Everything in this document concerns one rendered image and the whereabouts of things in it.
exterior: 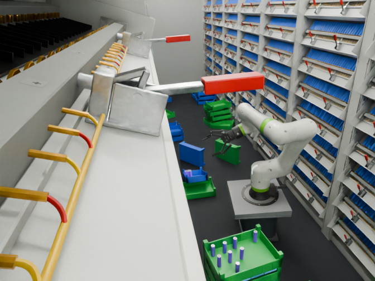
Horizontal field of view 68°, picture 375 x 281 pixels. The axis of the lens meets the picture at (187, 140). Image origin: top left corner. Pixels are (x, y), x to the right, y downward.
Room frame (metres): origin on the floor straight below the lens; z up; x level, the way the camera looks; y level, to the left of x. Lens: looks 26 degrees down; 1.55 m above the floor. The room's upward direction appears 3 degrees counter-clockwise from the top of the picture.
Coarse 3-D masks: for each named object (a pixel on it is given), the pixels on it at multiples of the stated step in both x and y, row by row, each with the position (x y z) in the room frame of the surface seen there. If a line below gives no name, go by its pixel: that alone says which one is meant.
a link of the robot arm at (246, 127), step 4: (240, 124) 1.81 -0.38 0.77; (244, 124) 1.78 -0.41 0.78; (248, 124) 1.77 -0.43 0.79; (240, 128) 1.78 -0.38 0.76; (244, 128) 1.77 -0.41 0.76; (248, 128) 1.77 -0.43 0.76; (252, 128) 1.76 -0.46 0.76; (256, 128) 1.77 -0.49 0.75; (244, 132) 1.77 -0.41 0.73; (248, 132) 1.77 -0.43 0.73
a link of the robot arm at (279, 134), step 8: (264, 120) 1.49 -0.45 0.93; (272, 120) 1.46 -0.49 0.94; (264, 128) 1.45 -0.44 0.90; (272, 128) 1.39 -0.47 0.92; (280, 128) 1.36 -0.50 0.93; (288, 128) 1.36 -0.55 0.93; (272, 136) 1.36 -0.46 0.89; (280, 136) 1.33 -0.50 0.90; (288, 136) 1.33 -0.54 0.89; (296, 136) 1.35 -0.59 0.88; (280, 144) 1.34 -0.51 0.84
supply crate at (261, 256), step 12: (204, 240) 0.96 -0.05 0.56; (216, 240) 0.98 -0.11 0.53; (228, 240) 1.00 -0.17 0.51; (240, 240) 1.02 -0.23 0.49; (252, 240) 1.01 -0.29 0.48; (264, 240) 0.99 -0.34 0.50; (204, 252) 0.94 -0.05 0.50; (216, 252) 0.96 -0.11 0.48; (252, 252) 0.94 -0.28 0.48; (264, 252) 0.94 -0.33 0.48; (276, 252) 0.90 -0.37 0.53; (216, 264) 0.89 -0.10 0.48; (228, 264) 0.88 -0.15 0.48; (240, 264) 0.88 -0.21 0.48; (252, 264) 0.87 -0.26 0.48; (264, 264) 0.83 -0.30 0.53; (276, 264) 0.85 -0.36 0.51; (216, 276) 0.81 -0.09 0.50; (228, 276) 0.78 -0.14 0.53; (240, 276) 0.80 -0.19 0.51; (252, 276) 0.81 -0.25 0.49
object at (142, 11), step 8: (48, 0) 0.58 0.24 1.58; (96, 0) 0.59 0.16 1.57; (104, 0) 0.59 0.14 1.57; (112, 0) 0.59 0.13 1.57; (120, 0) 0.59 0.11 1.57; (128, 0) 0.59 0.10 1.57; (136, 0) 0.60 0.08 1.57; (144, 0) 0.60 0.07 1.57; (128, 8) 0.59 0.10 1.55; (136, 8) 0.60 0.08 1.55; (144, 8) 0.60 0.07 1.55
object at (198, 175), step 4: (200, 168) 2.38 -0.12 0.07; (192, 172) 2.38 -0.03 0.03; (196, 172) 2.38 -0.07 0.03; (200, 172) 2.37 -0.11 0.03; (204, 172) 2.24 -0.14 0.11; (184, 176) 2.21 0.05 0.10; (196, 176) 2.11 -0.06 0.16; (200, 176) 2.11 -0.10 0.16; (204, 176) 2.12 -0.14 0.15; (188, 180) 2.09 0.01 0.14; (192, 180) 2.09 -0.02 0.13; (196, 180) 2.10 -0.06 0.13; (200, 180) 2.10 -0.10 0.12; (204, 180) 2.10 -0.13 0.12
